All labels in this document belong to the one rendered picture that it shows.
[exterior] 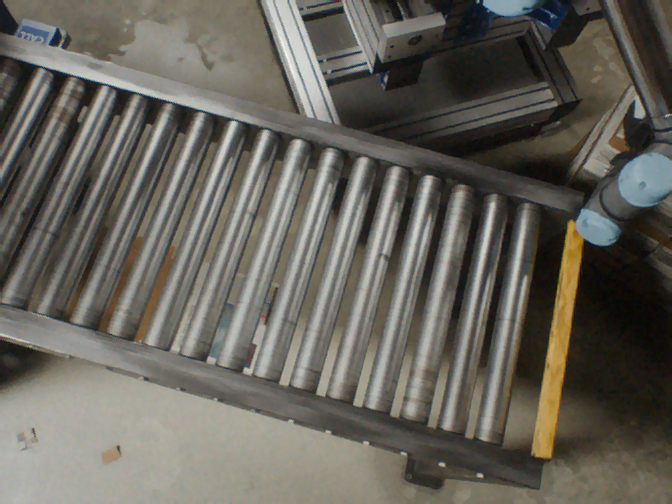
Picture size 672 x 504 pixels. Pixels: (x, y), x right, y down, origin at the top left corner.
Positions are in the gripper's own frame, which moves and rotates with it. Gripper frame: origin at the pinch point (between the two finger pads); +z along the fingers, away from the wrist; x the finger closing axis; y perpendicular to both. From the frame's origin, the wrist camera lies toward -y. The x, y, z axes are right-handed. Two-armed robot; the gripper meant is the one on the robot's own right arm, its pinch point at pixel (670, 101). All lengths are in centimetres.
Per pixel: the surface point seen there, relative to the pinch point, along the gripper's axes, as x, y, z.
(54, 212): 80, -6, -86
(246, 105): 66, -5, -48
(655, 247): -28, -53, 6
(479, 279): 11, -5, -51
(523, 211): 11.5, -5.7, -34.5
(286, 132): 57, -5, -48
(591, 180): -1.7, -39.7, 3.2
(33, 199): 85, -7, -86
